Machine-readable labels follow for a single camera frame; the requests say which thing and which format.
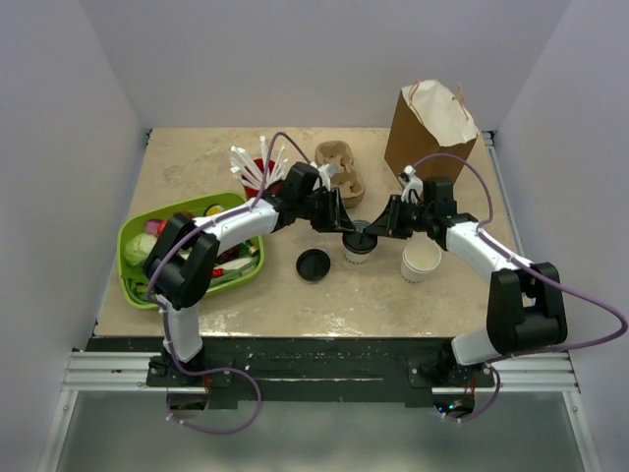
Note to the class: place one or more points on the white paper cup stack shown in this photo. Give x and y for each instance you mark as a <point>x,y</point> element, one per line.
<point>420,258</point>

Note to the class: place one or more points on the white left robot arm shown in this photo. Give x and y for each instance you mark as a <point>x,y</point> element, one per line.
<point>180,266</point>

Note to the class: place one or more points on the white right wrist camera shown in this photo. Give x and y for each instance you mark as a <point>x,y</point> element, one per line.
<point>410,182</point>

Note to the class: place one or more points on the cardboard cup carrier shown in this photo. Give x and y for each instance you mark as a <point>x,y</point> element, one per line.
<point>347,179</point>

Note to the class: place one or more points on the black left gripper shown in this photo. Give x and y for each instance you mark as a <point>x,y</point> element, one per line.
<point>335,217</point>

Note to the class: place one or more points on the black coffee lid on table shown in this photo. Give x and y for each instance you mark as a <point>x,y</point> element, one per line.
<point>313,265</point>

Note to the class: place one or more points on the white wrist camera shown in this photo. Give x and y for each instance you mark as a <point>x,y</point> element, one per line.
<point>410,182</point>
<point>326,172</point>

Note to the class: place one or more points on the green plastic tray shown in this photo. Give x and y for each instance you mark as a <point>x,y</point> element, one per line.
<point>134,282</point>

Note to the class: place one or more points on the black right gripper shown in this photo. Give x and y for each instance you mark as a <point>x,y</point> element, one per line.
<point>388,224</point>

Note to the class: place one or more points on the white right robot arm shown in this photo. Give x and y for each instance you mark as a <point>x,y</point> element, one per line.
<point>525,312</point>

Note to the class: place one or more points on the green toy cabbage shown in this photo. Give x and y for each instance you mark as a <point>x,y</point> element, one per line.
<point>138,248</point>

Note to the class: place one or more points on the black coffee lid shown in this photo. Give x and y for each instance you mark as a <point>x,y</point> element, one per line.
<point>313,265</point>
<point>359,240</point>

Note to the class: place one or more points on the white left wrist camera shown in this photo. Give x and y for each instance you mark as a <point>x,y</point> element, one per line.
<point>326,172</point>

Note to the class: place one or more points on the brown paper bag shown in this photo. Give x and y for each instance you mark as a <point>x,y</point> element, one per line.
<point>430,119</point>

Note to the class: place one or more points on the red cup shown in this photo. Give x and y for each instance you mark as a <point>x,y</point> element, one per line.
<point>272,181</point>

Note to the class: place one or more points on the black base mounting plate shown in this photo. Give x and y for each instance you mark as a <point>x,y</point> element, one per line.
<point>229,370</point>

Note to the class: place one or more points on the white toy radish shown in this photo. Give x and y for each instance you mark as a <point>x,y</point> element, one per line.
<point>240,264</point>

